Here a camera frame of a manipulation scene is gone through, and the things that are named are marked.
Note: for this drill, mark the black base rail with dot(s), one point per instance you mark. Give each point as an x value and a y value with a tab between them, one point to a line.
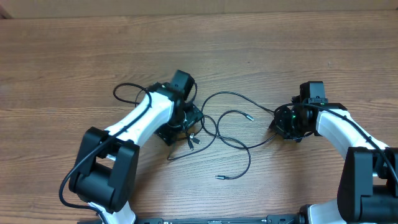
270	219

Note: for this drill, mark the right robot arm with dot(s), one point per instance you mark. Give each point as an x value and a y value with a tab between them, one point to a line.
367	192

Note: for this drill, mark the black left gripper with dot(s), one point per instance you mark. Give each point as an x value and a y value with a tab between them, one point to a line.
168	134

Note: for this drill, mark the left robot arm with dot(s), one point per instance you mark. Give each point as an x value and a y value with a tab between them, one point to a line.
104	172

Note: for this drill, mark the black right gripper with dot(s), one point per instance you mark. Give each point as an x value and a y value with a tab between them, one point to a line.
280	125

